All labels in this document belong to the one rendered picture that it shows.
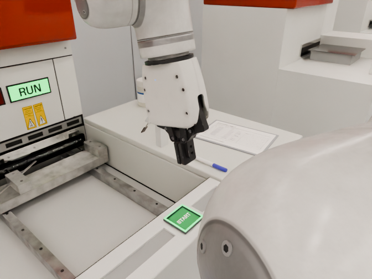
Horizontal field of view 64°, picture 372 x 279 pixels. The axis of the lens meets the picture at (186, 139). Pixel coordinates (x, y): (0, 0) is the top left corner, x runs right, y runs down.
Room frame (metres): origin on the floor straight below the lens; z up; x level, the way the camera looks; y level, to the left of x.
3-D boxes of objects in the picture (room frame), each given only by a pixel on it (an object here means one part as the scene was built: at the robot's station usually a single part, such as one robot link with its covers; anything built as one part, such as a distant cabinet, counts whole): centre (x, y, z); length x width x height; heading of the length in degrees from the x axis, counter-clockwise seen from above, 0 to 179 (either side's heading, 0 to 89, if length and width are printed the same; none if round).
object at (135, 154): (0.86, 0.00, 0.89); 0.62 x 0.35 x 0.14; 50
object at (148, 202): (0.70, 0.18, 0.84); 0.50 x 0.02 x 0.03; 50
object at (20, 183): (0.65, 0.45, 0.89); 0.08 x 0.03 x 0.03; 50
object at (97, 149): (0.84, 0.29, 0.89); 0.08 x 0.03 x 0.03; 50
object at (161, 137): (0.74, 0.08, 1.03); 0.06 x 0.04 x 0.13; 50
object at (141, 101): (1.05, 0.14, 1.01); 0.07 x 0.07 x 0.10
